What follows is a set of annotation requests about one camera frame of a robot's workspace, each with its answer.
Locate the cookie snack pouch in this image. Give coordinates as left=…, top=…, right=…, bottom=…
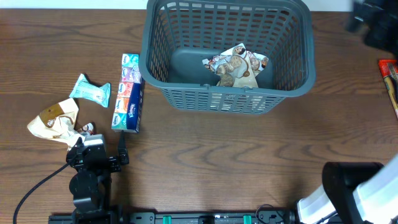
left=248, top=52, right=269, bottom=77
left=202, top=43, right=260, bottom=88

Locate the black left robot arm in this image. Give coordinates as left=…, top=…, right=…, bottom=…
left=66, top=134, right=121, bottom=224

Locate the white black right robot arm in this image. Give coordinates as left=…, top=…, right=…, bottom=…
left=135, top=0, right=397, bottom=223

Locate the beige brown snack pouch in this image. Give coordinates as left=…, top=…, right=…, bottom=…
left=27, top=98, right=95, bottom=151

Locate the Kleenex tissue multipack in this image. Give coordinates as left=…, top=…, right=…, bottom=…
left=111, top=54, right=144, bottom=133

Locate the mint green wrapped packet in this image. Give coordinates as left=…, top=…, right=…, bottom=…
left=69, top=73, right=111, bottom=108

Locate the grey plastic basket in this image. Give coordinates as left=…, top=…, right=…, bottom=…
left=139, top=0, right=316, bottom=114

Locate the red yellow packet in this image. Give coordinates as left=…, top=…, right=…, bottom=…
left=378, top=59, right=398, bottom=116

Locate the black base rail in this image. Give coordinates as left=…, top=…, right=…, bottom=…
left=48, top=209, right=301, bottom=224

